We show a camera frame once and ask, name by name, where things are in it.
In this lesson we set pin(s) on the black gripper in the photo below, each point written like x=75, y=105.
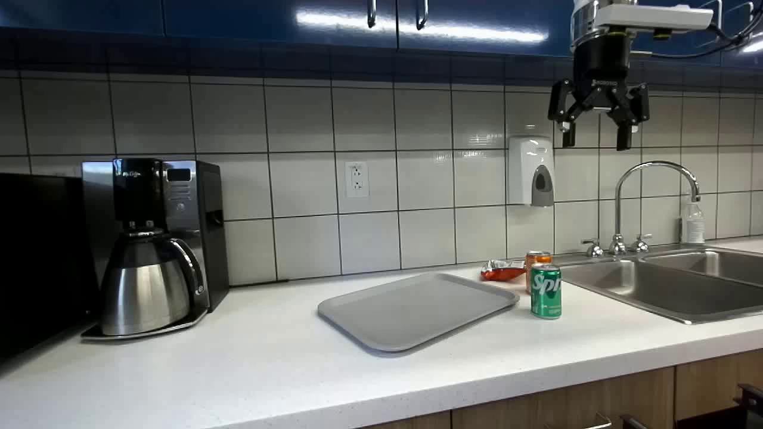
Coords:
x=602, y=68

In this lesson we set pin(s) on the orange soda can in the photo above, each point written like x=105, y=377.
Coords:
x=538, y=258

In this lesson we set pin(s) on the green soda can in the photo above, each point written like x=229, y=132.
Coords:
x=546, y=291

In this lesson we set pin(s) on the grey plastic tray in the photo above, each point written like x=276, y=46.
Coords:
x=413, y=313

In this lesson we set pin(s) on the chrome gooseneck faucet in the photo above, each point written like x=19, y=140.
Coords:
x=639, y=167

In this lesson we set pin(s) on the clear soap bottle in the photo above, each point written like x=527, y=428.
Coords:
x=695, y=228

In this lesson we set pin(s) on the red snack bag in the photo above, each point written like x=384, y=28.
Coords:
x=502, y=276

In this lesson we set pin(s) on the stainless steel sink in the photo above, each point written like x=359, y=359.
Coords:
x=676, y=288

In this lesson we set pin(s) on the wooden lower cabinets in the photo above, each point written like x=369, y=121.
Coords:
x=604, y=397

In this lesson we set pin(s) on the blue upper cabinets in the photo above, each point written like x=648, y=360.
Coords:
x=240, y=21

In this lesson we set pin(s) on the black silver coffee maker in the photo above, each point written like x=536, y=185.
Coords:
x=195, y=215

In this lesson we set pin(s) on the steel coffee carafe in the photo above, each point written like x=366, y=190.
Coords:
x=147, y=290

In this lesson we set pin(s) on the black microwave oven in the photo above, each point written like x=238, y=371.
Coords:
x=40, y=264

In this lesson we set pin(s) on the white wall soap dispenser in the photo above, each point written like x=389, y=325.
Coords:
x=527, y=171

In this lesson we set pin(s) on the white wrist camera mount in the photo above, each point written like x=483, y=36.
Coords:
x=658, y=16

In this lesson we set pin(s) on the white wall power outlet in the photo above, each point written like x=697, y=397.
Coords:
x=357, y=180

